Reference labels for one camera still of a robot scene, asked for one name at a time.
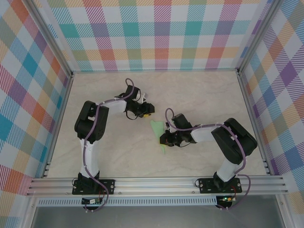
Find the aluminium frame post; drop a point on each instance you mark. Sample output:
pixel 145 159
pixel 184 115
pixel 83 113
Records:
pixel 257 35
pixel 54 40

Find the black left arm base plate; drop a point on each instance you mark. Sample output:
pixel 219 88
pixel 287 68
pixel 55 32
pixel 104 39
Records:
pixel 109 186

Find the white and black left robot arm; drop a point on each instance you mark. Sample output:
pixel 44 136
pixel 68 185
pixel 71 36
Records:
pixel 93 161

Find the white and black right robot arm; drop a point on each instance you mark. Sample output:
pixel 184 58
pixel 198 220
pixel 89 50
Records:
pixel 226 169

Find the small circuit board green light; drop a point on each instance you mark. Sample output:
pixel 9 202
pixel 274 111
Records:
pixel 226 199

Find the grey metal sheet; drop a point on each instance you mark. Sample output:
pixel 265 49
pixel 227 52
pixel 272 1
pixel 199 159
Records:
pixel 154 217

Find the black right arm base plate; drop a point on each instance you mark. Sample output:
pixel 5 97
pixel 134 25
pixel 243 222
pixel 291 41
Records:
pixel 205 185

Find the wide aluminium mounting rail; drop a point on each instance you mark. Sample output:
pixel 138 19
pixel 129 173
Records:
pixel 154 185

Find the aluminium table edge rail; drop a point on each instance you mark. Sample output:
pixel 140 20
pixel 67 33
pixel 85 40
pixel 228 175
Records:
pixel 249 107
pixel 62 107

